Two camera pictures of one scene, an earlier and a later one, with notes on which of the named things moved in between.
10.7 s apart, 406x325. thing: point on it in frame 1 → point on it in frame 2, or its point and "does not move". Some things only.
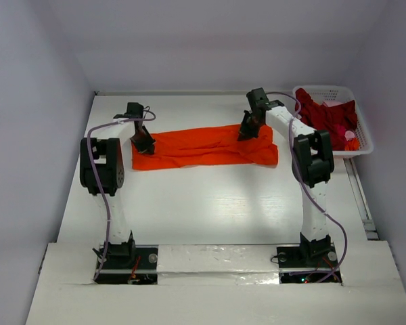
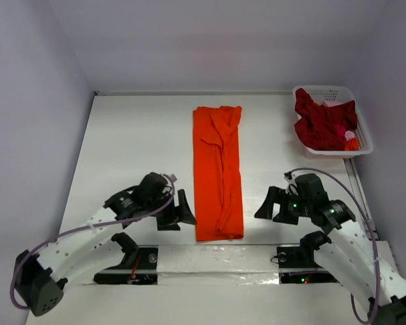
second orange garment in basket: [352, 145] does not move
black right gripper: [249, 124] → [283, 210]
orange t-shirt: [213, 147] → [218, 206]
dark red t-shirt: [337, 118] does not move
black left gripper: [148, 147] → [169, 222]
